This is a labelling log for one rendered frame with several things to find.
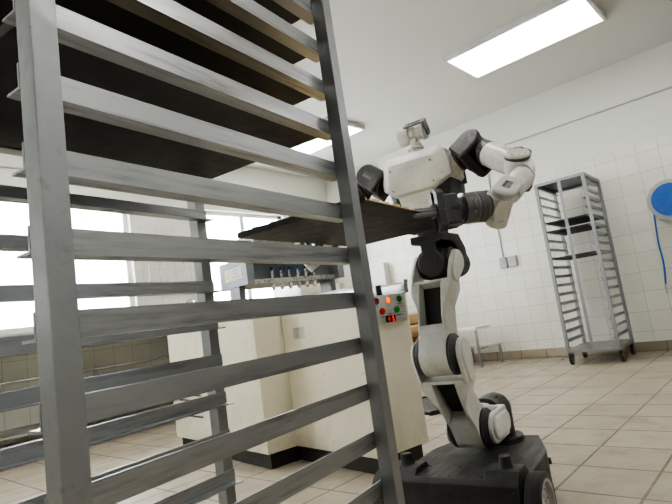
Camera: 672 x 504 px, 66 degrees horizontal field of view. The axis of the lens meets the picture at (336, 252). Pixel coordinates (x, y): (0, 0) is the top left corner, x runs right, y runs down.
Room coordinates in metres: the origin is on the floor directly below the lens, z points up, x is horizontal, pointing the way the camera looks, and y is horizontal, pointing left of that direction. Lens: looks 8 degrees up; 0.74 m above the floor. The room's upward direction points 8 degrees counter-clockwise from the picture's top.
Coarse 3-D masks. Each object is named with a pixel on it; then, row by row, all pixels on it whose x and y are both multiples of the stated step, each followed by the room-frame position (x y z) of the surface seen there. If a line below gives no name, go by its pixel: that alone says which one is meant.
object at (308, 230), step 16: (368, 208) 1.22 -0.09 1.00; (384, 208) 1.25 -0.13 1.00; (400, 208) 1.29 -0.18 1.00; (272, 224) 1.29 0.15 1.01; (288, 224) 1.27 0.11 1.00; (304, 224) 1.31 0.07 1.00; (320, 224) 1.34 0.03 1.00; (336, 224) 1.37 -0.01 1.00; (368, 224) 1.44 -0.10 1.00; (384, 224) 1.48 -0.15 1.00; (400, 224) 1.52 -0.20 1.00; (416, 224) 1.56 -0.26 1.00; (432, 224) 1.61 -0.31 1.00; (272, 240) 1.47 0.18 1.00; (288, 240) 1.51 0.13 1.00; (304, 240) 1.55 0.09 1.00; (320, 240) 1.60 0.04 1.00; (336, 240) 1.65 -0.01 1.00; (368, 240) 1.75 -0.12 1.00
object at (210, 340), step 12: (192, 204) 1.27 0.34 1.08; (192, 228) 1.27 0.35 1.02; (204, 228) 1.28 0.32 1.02; (204, 264) 1.27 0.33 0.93; (204, 276) 1.27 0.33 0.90; (204, 300) 1.26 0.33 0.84; (204, 336) 1.27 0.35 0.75; (216, 336) 1.28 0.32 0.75; (204, 348) 1.27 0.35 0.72; (216, 348) 1.28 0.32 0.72; (216, 420) 1.26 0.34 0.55; (216, 432) 1.27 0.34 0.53; (216, 468) 1.27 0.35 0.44; (228, 468) 1.27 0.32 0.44; (228, 492) 1.27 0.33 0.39
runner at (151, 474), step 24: (312, 408) 0.88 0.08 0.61; (336, 408) 0.94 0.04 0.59; (240, 432) 0.74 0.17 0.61; (264, 432) 0.78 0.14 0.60; (288, 432) 0.83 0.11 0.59; (168, 456) 0.64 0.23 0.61; (192, 456) 0.67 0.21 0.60; (216, 456) 0.70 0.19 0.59; (96, 480) 0.56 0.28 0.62; (120, 480) 0.59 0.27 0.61; (144, 480) 0.61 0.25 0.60; (168, 480) 0.64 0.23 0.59
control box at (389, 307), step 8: (376, 296) 2.54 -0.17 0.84; (384, 296) 2.58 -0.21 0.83; (392, 296) 2.61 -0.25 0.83; (384, 304) 2.57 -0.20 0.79; (392, 304) 2.61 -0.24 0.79; (400, 304) 2.64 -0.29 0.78; (376, 312) 2.53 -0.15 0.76; (392, 312) 2.60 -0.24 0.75; (400, 312) 2.64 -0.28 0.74; (384, 320) 2.56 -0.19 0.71; (392, 320) 2.59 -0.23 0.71; (400, 320) 2.63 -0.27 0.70
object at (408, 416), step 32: (288, 320) 2.97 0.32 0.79; (320, 320) 2.75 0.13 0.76; (352, 320) 2.55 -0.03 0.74; (384, 352) 2.58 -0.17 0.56; (320, 384) 2.80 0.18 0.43; (352, 384) 2.60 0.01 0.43; (416, 384) 2.70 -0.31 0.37; (352, 416) 2.63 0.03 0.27; (416, 416) 2.68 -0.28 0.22; (320, 448) 2.87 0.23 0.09; (416, 448) 2.70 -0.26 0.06
